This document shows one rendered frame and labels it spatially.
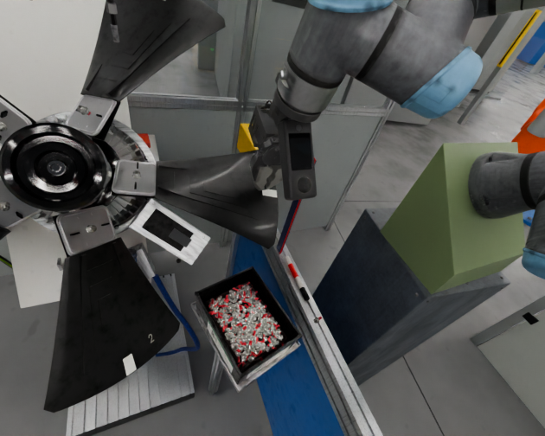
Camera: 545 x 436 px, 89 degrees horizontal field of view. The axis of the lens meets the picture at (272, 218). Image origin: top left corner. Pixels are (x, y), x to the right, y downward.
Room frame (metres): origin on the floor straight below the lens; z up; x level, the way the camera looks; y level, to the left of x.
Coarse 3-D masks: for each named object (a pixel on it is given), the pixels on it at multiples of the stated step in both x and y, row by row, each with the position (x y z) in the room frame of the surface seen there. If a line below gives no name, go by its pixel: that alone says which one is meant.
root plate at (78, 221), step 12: (60, 216) 0.24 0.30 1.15; (72, 216) 0.25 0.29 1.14; (84, 216) 0.26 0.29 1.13; (96, 216) 0.28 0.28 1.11; (108, 216) 0.30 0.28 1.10; (60, 228) 0.22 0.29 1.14; (72, 228) 0.24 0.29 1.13; (84, 228) 0.25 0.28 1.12; (108, 228) 0.28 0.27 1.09; (72, 240) 0.22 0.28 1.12; (84, 240) 0.24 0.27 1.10; (96, 240) 0.25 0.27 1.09; (108, 240) 0.27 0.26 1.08; (72, 252) 0.21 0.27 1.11
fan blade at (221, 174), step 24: (168, 168) 0.39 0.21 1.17; (192, 168) 0.41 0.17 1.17; (216, 168) 0.44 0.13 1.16; (240, 168) 0.46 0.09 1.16; (168, 192) 0.33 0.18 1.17; (192, 192) 0.35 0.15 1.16; (216, 192) 0.37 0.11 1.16; (240, 192) 0.40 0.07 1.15; (216, 216) 0.33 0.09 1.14; (240, 216) 0.36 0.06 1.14; (264, 216) 0.38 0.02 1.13; (264, 240) 0.34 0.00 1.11
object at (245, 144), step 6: (240, 126) 0.82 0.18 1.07; (246, 126) 0.82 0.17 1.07; (240, 132) 0.81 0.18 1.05; (246, 132) 0.78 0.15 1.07; (240, 138) 0.81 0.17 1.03; (246, 138) 0.77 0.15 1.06; (240, 144) 0.80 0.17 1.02; (246, 144) 0.76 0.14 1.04; (252, 144) 0.73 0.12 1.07; (240, 150) 0.80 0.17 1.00; (246, 150) 0.76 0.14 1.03; (252, 150) 0.72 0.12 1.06
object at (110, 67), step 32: (128, 0) 0.54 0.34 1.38; (160, 0) 0.54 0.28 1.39; (192, 0) 0.55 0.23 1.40; (128, 32) 0.48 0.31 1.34; (160, 32) 0.48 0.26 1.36; (192, 32) 0.49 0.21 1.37; (96, 64) 0.44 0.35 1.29; (128, 64) 0.42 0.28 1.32; (160, 64) 0.43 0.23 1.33; (96, 96) 0.39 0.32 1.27
